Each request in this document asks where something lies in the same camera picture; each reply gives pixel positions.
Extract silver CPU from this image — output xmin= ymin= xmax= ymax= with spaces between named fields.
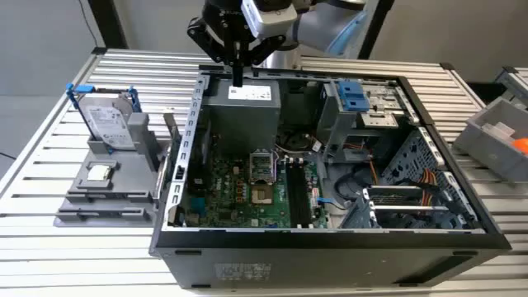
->
xmin=84 ymin=165 xmax=115 ymax=182

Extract blue video port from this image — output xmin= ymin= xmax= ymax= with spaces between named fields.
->
xmin=190 ymin=197 xmax=207 ymax=216

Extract black PC case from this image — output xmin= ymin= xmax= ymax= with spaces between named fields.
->
xmin=148 ymin=63 xmax=512 ymax=290

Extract CPU socket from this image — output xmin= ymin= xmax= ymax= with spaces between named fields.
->
xmin=251 ymin=184 xmax=276 ymax=205

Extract grey metal drive cage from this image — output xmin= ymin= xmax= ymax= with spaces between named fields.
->
xmin=318 ymin=77 xmax=414 ymax=163

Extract thick black cables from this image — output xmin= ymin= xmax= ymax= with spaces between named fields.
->
xmin=332 ymin=171 xmax=372 ymax=211

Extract wire locking lever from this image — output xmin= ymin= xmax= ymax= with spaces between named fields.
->
xmin=270 ymin=151 xmax=280 ymax=185

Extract green motherboard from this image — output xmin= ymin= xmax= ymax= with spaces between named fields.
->
xmin=183 ymin=154 xmax=331 ymax=230

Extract blue plastic drive bracket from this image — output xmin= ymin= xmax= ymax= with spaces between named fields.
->
xmin=336 ymin=79 xmax=364 ymax=111

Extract hard disk in blue carrier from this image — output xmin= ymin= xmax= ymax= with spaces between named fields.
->
xmin=66 ymin=82 xmax=144 ymax=154

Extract grey parts rack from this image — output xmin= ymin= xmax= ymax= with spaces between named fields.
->
xmin=55 ymin=113 xmax=172 ymax=228

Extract orange yellow wire bundle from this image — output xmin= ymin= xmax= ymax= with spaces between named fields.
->
xmin=416 ymin=168 xmax=439 ymax=208

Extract white block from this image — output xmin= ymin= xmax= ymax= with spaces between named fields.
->
xmin=482 ymin=122 xmax=516 ymax=140

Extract grey metal box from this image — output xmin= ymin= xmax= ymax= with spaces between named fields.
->
xmin=492 ymin=66 xmax=528 ymax=111

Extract black frame post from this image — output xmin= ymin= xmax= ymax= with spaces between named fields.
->
xmin=88 ymin=0 xmax=130 ymax=50
xmin=359 ymin=0 xmax=395 ymax=61

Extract grey plastic bin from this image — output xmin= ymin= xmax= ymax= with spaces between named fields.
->
xmin=452 ymin=97 xmax=528 ymax=183

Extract power supply wire bundle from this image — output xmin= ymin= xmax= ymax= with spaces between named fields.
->
xmin=274 ymin=131 xmax=327 ymax=155

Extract grey power supply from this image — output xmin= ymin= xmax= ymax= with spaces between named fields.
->
xmin=200 ymin=79 xmax=284 ymax=155

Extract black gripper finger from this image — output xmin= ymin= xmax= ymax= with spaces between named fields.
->
xmin=187 ymin=17 xmax=239 ymax=88
xmin=238 ymin=35 xmax=288 ymax=88

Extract thin orange wire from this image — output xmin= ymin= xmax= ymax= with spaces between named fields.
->
xmin=370 ymin=154 xmax=380 ymax=186

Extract orange ball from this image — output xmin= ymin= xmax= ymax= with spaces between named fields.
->
xmin=510 ymin=138 xmax=528 ymax=155

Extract metal socket cover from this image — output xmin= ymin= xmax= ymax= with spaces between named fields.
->
xmin=248 ymin=148 xmax=276 ymax=183

